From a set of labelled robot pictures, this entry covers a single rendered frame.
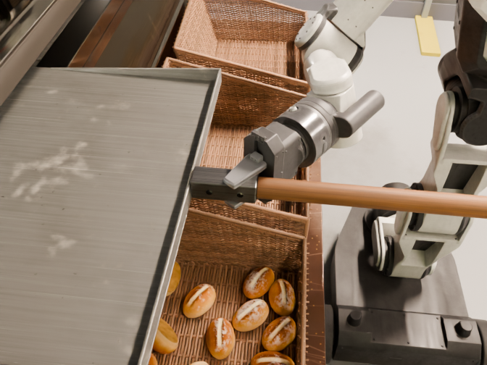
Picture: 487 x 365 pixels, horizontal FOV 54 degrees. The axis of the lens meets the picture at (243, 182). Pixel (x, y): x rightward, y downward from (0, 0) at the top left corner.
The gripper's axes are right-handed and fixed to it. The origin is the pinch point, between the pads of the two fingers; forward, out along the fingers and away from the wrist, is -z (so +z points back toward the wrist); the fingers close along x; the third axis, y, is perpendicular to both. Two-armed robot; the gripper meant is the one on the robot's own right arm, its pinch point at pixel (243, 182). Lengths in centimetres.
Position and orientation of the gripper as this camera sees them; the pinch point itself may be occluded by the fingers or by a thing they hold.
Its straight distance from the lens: 65.6
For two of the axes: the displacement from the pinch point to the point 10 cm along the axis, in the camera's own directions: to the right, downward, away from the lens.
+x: 0.0, 7.0, 7.2
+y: -7.5, -4.7, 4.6
